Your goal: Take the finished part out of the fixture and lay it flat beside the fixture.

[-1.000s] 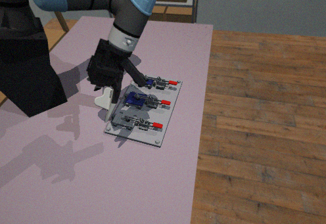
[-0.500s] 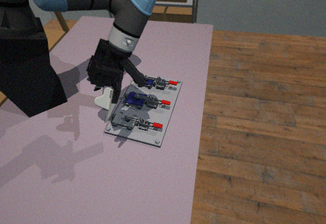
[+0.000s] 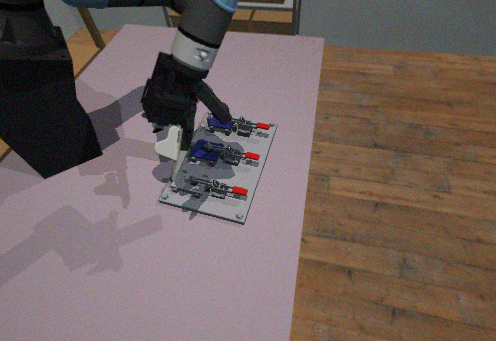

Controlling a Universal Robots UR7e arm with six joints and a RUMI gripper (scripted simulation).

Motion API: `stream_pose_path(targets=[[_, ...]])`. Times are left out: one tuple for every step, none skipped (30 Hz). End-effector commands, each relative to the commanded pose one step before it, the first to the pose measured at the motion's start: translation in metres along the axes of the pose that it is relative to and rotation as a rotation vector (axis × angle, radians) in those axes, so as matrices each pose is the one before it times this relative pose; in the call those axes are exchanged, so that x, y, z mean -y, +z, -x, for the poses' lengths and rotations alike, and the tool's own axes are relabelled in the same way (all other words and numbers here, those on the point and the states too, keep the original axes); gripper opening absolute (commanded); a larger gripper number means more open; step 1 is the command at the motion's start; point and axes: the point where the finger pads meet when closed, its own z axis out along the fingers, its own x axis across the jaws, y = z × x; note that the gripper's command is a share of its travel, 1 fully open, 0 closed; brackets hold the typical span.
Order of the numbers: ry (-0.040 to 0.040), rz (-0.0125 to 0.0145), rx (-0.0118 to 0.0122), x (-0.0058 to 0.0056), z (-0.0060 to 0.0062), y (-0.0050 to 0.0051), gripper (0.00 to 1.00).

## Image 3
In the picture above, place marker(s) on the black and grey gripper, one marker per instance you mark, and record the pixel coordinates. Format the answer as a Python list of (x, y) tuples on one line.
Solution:
[(167, 95)]

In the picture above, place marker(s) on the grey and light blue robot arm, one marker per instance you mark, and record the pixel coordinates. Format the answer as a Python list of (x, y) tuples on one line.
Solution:
[(27, 30)]

